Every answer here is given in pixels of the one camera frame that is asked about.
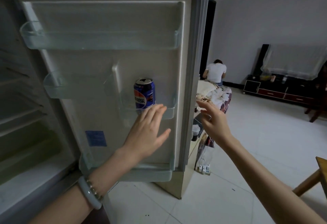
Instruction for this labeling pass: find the person's right hand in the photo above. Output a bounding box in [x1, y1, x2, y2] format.
[196, 100, 234, 147]

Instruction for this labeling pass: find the person's left hand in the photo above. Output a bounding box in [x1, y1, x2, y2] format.
[122, 104, 171, 159]

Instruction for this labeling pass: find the blue Pepsi can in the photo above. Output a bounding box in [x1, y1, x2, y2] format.
[134, 77, 156, 110]

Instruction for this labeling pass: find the dark red refrigerator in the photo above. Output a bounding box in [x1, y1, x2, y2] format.
[0, 0, 213, 224]

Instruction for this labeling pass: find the person's right forearm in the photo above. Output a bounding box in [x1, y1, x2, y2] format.
[217, 136, 327, 224]

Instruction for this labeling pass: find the person's left forearm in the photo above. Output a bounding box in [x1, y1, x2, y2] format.
[28, 146, 143, 224]

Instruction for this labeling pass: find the pile of clothes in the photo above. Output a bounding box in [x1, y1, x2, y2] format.
[196, 79, 232, 115]

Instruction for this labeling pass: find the long clear door shelf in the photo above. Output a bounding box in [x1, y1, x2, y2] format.
[77, 153, 176, 183]
[20, 20, 184, 51]

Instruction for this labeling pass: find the white power strip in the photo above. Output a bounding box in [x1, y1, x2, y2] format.
[195, 164, 213, 176]

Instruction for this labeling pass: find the blue square sticker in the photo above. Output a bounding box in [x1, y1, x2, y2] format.
[85, 130, 108, 147]

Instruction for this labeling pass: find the beige cube cabinet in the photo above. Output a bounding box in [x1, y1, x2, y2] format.
[154, 114, 203, 200]

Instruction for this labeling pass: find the dark television stand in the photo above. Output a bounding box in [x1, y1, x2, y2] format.
[243, 44, 327, 109]

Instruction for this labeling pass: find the pale jade bangle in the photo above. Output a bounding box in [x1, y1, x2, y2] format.
[77, 176, 103, 211]

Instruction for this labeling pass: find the white cloth covered television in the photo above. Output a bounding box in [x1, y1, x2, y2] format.
[260, 43, 327, 81]

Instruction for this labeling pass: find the dark wooden chair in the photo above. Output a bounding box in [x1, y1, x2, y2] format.
[304, 62, 327, 123]

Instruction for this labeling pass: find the wooden table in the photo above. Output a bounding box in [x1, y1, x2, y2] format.
[292, 156, 327, 199]

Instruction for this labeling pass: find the brown beaded bracelet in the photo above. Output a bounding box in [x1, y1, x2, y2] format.
[85, 177, 105, 202]

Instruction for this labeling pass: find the dark door frame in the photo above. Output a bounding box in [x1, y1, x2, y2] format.
[199, 0, 217, 80]

